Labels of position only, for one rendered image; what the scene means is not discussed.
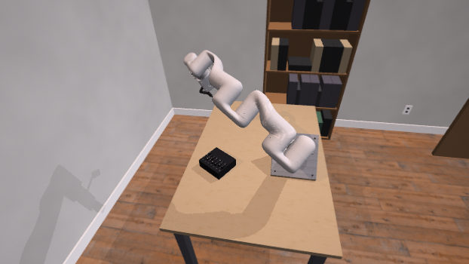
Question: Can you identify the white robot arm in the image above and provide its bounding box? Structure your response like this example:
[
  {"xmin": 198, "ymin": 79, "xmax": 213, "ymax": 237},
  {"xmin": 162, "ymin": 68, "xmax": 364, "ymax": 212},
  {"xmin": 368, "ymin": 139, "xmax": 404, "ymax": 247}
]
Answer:
[{"xmin": 184, "ymin": 51, "xmax": 315, "ymax": 173}]

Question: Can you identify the black lighting desk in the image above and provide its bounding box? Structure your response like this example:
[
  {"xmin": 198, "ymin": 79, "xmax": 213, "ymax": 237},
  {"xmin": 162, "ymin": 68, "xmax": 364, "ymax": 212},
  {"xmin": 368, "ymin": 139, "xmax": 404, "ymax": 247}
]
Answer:
[{"xmin": 199, "ymin": 147, "xmax": 236, "ymax": 180}]

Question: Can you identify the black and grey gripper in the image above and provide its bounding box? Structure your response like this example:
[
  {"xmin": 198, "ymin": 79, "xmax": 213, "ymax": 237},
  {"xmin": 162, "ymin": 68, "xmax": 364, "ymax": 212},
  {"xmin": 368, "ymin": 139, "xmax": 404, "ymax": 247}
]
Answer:
[{"xmin": 198, "ymin": 69, "xmax": 214, "ymax": 97}]

